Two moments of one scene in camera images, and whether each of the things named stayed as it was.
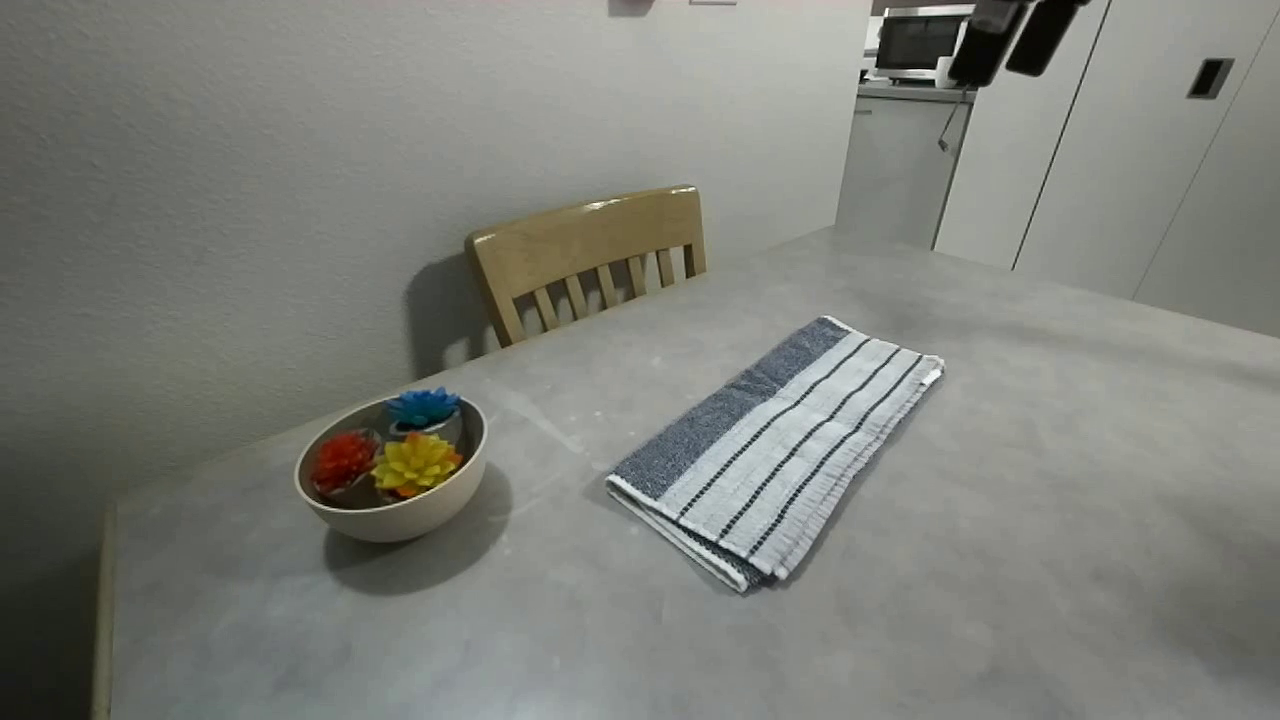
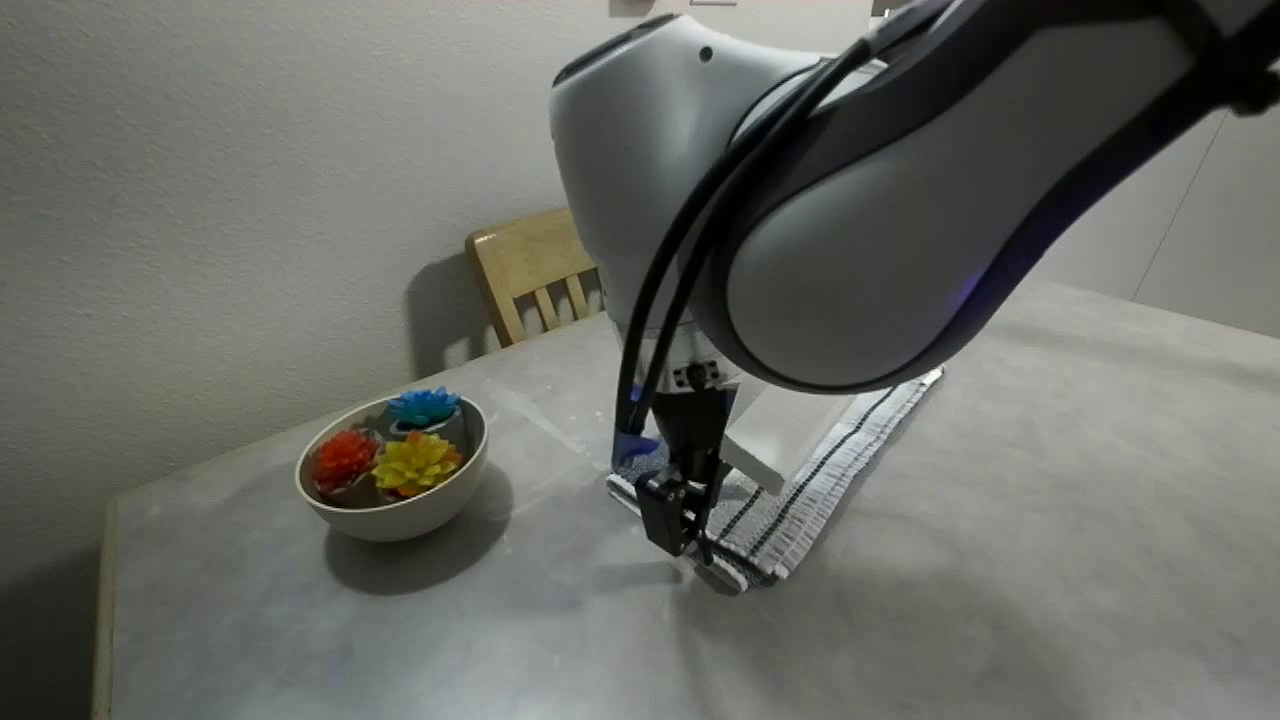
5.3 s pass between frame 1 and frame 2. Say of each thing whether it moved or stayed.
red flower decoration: stayed
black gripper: moved
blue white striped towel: stayed
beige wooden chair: stayed
